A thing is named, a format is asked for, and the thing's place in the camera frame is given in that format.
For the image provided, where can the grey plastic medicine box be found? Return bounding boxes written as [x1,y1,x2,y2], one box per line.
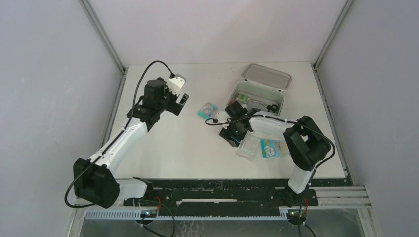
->
[226,80,285,115]

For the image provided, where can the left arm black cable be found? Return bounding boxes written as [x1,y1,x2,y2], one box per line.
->
[64,60,176,209]

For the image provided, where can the small green box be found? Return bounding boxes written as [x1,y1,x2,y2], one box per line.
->
[236,93,249,103]

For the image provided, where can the blue items zip bag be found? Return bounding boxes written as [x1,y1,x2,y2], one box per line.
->
[229,137,242,147]

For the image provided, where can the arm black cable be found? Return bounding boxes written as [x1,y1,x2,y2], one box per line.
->
[205,114,336,237]
[64,60,176,209]

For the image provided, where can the black handled medical scissors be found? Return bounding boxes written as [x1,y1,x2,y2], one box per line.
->
[252,103,279,114]

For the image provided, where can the grey box lid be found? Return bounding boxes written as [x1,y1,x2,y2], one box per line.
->
[242,63,292,91]

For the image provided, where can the teal bagged bandage pack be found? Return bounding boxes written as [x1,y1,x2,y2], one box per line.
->
[197,102,218,119]

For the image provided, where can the blue cotton ball pack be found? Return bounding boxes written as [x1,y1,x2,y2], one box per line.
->
[260,139,290,158]

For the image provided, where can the left circuit board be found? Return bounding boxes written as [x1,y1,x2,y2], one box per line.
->
[140,210,158,218]

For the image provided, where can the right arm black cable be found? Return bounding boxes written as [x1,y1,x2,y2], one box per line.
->
[205,114,336,237]

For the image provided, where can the clear plastic swab pack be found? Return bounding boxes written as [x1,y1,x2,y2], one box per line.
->
[236,133,260,162]

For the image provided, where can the circuit board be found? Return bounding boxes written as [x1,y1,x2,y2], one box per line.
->
[287,209,308,219]
[140,210,158,218]

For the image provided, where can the right circuit board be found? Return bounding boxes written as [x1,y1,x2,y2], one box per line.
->
[287,209,308,219]

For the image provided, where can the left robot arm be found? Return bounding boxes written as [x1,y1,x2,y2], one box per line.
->
[70,74,189,208]

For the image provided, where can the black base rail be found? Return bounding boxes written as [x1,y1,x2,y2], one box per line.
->
[122,179,319,217]

